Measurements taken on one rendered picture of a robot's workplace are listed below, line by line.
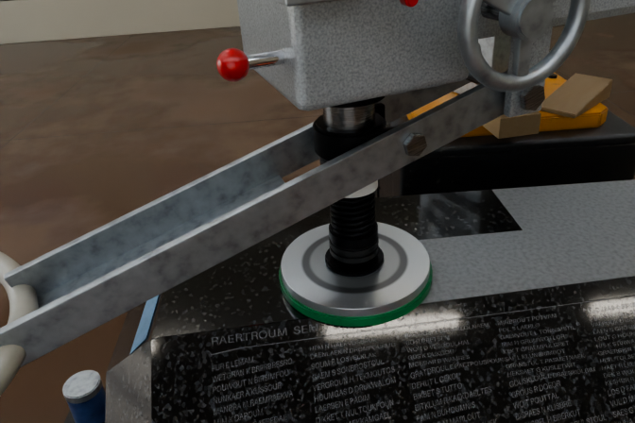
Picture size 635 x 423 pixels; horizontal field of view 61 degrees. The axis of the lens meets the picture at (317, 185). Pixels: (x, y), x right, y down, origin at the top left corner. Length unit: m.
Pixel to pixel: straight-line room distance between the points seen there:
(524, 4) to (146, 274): 0.47
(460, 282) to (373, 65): 0.37
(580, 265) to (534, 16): 0.42
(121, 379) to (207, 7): 6.27
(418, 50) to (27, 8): 7.05
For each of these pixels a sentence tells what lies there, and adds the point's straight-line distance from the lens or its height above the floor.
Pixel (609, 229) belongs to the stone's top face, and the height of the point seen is 0.80.
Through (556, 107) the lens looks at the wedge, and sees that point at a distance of 1.49.
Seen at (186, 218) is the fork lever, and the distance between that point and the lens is 0.72.
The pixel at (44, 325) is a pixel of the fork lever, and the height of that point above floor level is 0.91.
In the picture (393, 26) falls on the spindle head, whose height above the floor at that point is 1.18.
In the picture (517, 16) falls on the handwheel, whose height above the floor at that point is 1.18.
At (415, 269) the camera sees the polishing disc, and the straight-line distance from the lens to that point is 0.76.
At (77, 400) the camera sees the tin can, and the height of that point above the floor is 0.13.
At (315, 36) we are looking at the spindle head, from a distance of 0.51.
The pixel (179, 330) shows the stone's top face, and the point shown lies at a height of 0.80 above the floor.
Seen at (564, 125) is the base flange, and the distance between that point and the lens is 1.48.
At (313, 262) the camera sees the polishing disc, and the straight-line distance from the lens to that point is 0.78.
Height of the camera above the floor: 1.29
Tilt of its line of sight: 28 degrees down
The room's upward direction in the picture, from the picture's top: 4 degrees counter-clockwise
